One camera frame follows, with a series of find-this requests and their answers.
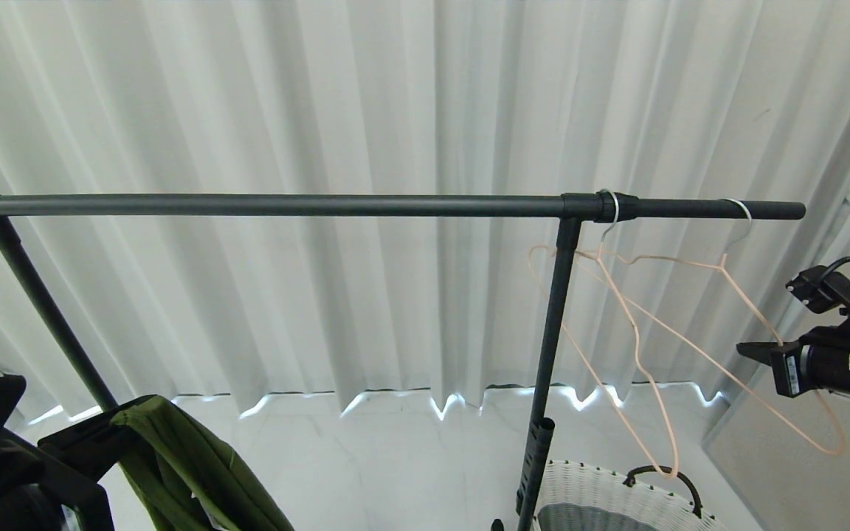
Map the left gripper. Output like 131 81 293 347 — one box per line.
0 434 117 531

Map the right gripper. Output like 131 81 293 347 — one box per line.
769 342 850 404

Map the pink clothes hanger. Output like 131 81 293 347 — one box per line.
528 190 683 482
576 198 848 458

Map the green printed shirt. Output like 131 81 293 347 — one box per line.
111 395 297 531

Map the white laundry basket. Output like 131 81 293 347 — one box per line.
532 460 730 531

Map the black clothes rack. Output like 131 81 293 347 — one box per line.
0 190 806 531

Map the white curtain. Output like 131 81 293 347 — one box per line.
0 0 850 430

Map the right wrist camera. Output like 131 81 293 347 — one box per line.
787 264 850 344

